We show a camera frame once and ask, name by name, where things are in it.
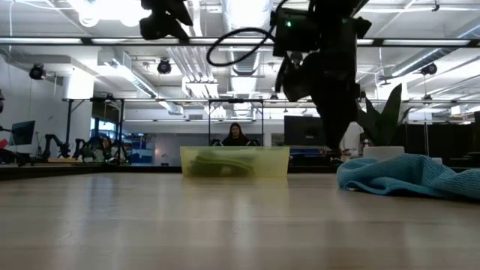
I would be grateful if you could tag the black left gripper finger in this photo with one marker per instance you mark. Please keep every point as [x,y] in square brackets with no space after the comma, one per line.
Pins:
[159,28]
[183,17]

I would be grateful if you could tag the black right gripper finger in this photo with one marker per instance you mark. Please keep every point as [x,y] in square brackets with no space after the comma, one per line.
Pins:
[337,120]

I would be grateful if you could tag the yellow translucent plastic bin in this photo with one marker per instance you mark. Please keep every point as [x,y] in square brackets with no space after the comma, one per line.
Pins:
[273,161]

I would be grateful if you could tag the teal microfiber towel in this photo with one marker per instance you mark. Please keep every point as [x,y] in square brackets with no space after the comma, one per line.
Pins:
[412,176]

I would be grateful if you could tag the lime green microfiber towel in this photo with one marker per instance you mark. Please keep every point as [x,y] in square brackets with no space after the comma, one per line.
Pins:
[213,165]

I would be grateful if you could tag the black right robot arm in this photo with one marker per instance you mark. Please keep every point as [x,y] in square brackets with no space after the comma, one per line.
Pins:
[333,7]

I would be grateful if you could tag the black background robot arm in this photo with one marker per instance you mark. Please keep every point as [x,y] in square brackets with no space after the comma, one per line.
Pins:
[52,144]

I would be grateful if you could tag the black ceiling spotlight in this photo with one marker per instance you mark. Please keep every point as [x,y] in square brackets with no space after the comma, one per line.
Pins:
[164,66]
[428,69]
[37,72]

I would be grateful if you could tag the large black computer monitor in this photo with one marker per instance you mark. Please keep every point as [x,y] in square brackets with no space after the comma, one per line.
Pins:
[300,131]

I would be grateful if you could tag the snake plant in white pot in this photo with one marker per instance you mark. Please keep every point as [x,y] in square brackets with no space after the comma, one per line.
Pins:
[386,123]

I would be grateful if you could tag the overhead light bar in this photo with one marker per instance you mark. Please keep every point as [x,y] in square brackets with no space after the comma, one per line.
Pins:
[412,41]

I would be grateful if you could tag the black office partition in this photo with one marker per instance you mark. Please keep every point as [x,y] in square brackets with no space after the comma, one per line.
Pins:
[442,138]

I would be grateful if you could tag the lit blue monitor screen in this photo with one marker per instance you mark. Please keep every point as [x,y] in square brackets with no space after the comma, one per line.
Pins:
[102,125]

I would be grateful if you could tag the small black monitor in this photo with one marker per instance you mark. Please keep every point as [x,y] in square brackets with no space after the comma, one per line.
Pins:
[23,132]

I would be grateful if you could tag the red plastic part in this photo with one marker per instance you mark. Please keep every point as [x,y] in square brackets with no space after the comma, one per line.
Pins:
[3,143]

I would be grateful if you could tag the black workstation frame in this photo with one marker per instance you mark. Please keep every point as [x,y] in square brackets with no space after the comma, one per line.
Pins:
[69,120]

